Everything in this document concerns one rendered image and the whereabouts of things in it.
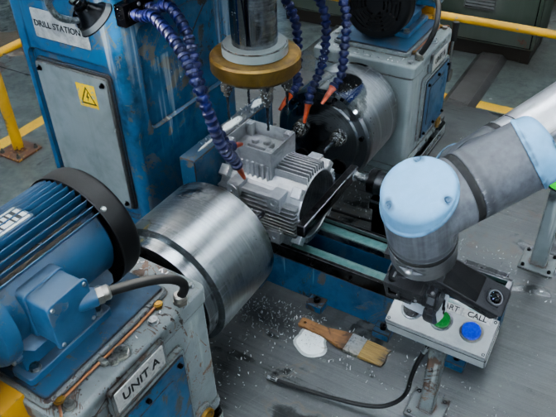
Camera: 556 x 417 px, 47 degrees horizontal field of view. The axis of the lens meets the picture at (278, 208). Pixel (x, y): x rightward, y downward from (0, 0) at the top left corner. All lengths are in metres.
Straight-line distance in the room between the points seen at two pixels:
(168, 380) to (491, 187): 0.55
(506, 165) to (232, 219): 0.54
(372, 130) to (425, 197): 0.79
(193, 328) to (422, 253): 0.41
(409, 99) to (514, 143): 0.91
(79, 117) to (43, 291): 0.67
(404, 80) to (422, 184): 0.93
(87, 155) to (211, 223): 0.45
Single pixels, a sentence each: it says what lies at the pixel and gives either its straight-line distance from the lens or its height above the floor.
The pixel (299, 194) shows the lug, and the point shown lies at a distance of 1.29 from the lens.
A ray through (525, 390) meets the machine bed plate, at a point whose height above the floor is 0.80.
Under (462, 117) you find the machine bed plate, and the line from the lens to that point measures 2.18.
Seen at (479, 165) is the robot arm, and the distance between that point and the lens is 0.77.
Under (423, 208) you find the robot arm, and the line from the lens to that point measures 0.73.
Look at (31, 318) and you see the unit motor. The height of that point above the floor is 1.28.
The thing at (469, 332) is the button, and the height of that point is 1.07.
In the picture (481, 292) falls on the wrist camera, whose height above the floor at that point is 1.22.
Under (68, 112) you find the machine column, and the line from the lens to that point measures 1.45.
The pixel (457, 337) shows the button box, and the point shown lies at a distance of 1.08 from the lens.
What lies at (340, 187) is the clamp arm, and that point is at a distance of 1.41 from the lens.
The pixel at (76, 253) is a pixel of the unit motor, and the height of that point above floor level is 1.30.
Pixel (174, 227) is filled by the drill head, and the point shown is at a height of 1.16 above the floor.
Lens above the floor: 1.85
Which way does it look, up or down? 38 degrees down
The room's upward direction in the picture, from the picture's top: 2 degrees counter-clockwise
